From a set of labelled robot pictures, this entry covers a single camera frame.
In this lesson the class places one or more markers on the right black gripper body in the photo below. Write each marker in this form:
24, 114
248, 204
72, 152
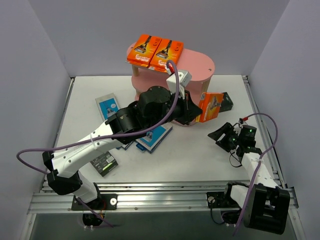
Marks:
229, 139

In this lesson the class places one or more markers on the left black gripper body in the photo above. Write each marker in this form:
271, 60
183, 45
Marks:
187, 108

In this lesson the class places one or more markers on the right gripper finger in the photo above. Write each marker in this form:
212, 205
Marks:
226, 131
227, 146

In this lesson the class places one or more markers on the small orange razor box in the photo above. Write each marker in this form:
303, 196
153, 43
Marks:
210, 104

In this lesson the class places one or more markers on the black green razor box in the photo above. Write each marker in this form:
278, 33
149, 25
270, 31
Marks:
104, 163
226, 104

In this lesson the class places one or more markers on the blue razor box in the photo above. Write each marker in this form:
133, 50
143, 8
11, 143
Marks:
125, 146
107, 105
153, 138

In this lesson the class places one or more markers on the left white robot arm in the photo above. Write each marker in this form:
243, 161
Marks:
124, 126

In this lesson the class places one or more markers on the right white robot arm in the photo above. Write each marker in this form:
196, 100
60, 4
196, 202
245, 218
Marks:
263, 204

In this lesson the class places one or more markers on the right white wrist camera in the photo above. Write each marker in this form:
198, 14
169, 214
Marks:
242, 122

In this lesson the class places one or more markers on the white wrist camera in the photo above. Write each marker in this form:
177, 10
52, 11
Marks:
177, 80
242, 122

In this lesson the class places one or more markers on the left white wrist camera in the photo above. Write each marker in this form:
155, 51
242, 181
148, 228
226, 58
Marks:
177, 80

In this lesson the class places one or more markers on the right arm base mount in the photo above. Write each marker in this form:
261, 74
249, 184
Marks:
229, 210

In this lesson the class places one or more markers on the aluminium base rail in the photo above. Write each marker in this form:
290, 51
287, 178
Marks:
136, 197

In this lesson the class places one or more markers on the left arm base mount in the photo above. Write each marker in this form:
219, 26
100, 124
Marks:
97, 210

